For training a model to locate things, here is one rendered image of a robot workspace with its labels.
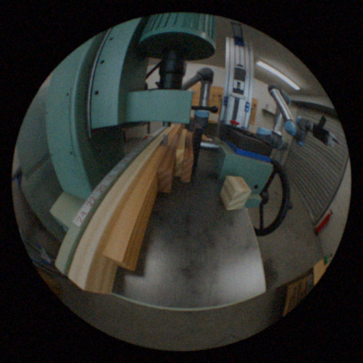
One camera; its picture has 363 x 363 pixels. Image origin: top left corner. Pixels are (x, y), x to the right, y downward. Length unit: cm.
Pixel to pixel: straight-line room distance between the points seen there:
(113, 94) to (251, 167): 32
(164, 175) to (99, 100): 21
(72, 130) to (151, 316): 114
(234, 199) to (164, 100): 21
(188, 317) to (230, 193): 103
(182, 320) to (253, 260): 98
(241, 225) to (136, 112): 28
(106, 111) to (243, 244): 32
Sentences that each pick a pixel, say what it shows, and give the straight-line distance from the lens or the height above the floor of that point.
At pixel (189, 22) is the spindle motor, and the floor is 125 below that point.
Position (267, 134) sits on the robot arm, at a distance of 88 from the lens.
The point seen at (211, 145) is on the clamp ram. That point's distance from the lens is 28.
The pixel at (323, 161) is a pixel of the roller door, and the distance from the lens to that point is 328.
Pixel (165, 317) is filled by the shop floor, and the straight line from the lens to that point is 108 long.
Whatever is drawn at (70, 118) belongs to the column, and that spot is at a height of 104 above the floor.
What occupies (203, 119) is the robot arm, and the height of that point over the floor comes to 97.
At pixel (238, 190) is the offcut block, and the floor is 94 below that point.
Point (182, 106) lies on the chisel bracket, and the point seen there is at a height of 103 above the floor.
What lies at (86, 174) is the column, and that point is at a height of 90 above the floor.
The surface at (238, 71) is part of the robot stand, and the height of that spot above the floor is 147.
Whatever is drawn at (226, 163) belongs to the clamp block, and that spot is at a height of 94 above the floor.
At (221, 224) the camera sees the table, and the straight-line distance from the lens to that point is 17.
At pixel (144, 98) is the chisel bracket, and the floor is 105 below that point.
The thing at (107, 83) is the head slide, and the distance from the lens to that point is 26.
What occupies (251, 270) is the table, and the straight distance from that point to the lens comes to 16.
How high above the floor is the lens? 103
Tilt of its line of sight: 36 degrees down
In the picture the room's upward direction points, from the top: 7 degrees clockwise
